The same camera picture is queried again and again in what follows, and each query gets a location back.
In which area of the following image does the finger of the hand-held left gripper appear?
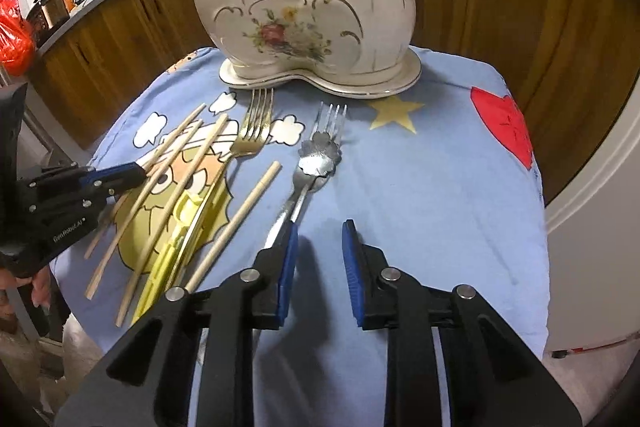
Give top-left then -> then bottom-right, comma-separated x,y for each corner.
27,188 -> 127,229
27,161 -> 152,194

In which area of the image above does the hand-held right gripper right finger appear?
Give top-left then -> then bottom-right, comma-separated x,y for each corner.
341,220 -> 584,427

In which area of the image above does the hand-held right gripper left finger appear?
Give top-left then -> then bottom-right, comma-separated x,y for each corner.
55,221 -> 301,427

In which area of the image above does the yellow tulip plastic spoon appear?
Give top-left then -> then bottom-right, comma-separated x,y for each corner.
132,187 -> 226,327

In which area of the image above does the silver flower spoon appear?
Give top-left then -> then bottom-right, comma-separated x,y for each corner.
262,131 -> 344,258

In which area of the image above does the gold fork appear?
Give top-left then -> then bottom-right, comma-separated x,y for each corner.
165,88 -> 275,288

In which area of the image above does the silver fork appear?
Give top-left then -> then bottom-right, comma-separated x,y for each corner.
311,101 -> 349,142

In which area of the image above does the person's left hand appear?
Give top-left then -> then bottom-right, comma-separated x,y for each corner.
0,264 -> 55,309

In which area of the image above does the blue cartoon printed cloth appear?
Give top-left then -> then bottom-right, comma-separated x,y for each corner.
52,44 -> 551,427

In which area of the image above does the red plastic bag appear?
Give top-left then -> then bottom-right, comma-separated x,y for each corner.
0,0 -> 38,78

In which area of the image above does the dark cooking pot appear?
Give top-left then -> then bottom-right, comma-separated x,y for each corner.
27,0 -> 71,30

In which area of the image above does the white ceramic tray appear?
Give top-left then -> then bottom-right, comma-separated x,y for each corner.
219,44 -> 422,100

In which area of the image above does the white furniture panel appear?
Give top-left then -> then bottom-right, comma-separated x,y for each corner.
542,102 -> 640,358

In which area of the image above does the wooden kitchen cabinet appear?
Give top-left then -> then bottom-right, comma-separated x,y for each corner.
25,0 -> 640,208

